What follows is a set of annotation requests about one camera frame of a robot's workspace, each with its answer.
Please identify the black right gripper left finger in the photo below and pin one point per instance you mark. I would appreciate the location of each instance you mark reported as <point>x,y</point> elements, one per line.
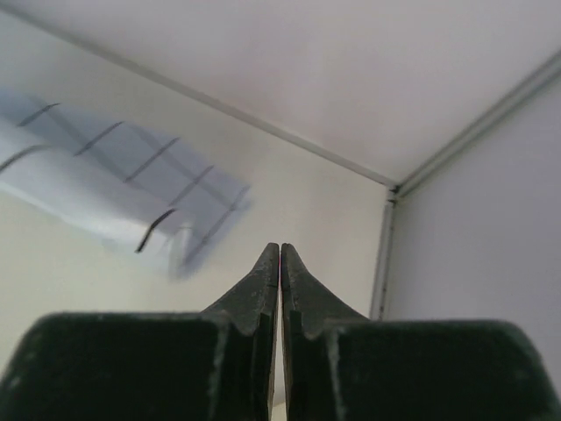
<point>216,364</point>

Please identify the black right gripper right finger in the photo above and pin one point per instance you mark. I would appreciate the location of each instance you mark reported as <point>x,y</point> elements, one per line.
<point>340,365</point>

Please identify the white black-grid tablecloth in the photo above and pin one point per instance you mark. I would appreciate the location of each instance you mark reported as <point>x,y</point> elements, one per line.
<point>146,193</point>

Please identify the aluminium enclosure frame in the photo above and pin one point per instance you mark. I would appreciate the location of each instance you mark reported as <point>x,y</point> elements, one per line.
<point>319,105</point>

